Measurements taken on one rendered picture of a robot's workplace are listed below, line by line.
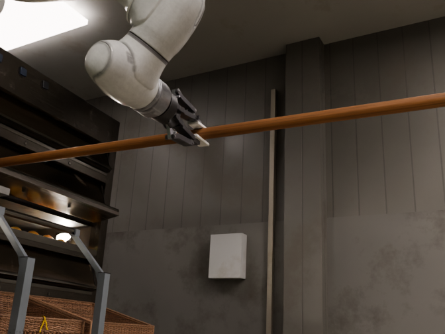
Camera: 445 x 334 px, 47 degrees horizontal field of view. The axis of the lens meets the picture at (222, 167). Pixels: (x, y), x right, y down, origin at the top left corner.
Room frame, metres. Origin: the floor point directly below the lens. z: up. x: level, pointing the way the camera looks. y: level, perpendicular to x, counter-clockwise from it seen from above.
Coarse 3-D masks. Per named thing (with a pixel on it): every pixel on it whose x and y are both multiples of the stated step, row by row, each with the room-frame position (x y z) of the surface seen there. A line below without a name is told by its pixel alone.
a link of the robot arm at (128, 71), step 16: (128, 32) 0.90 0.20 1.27; (96, 48) 0.87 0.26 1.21; (112, 48) 0.85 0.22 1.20; (128, 48) 0.89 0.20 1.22; (144, 48) 0.88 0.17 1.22; (96, 64) 0.87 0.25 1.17; (112, 64) 0.86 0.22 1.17; (128, 64) 0.88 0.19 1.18; (144, 64) 0.90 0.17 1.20; (160, 64) 0.92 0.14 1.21; (96, 80) 0.89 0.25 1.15; (112, 80) 0.89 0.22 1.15; (128, 80) 0.90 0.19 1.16; (144, 80) 0.92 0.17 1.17; (112, 96) 0.94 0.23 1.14; (128, 96) 0.94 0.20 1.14; (144, 96) 0.96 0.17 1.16
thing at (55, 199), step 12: (0, 168) 2.35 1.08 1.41; (0, 180) 2.46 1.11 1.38; (12, 180) 2.47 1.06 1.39; (24, 180) 2.49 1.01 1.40; (12, 192) 2.63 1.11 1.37; (36, 192) 2.66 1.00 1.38; (48, 192) 2.68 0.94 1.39; (60, 192) 2.73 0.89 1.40; (48, 204) 2.86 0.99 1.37; (60, 204) 2.88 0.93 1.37; (72, 204) 2.90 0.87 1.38; (84, 204) 2.93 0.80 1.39; (96, 204) 3.00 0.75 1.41; (84, 216) 3.14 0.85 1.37; (96, 216) 3.16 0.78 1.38; (108, 216) 3.19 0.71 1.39
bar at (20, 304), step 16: (0, 208) 2.11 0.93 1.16; (0, 224) 2.11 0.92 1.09; (48, 224) 2.38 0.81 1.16; (16, 240) 2.07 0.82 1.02; (80, 240) 2.54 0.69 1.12; (32, 272) 2.04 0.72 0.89; (96, 272) 2.48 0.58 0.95; (16, 288) 2.02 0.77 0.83; (16, 304) 2.02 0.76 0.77; (96, 304) 2.45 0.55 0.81; (16, 320) 2.01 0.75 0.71; (96, 320) 2.44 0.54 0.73
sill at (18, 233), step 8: (0, 232) 2.59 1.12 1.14; (16, 232) 2.68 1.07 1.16; (24, 232) 2.73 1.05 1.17; (32, 240) 2.79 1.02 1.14; (40, 240) 2.84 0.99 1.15; (48, 240) 2.89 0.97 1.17; (56, 240) 2.95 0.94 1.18; (64, 248) 3.01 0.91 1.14; (72, 248) 3.07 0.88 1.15; (88, 248) 3.20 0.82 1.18
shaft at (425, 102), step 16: (432, 96) 0.97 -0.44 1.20; (320, 112) 1.08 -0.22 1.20; (336, 112) 1.06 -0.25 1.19; (352, 112) 1.04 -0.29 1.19; (368, 112) 1.03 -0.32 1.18; (384, 112) 1.02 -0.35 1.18; (400, 112) 1.01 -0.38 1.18; (208, 128) 1.21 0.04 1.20; (224, 128) 1.19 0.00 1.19; (240, 128) 1.17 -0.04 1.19; (256, 128) 1.15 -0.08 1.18; (272, 128) 1.14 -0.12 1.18; (96, 144) 1.38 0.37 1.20; (112, 144) 1.35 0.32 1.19; (128, 144) 1.33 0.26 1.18; (144, 144) 1.31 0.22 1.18; (160, 144) 1.29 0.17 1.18; (0, 160) 1.55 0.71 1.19; (16, 160) 1.52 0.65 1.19; (32, 160) 1.50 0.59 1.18; (48, 160) 1.48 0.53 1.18
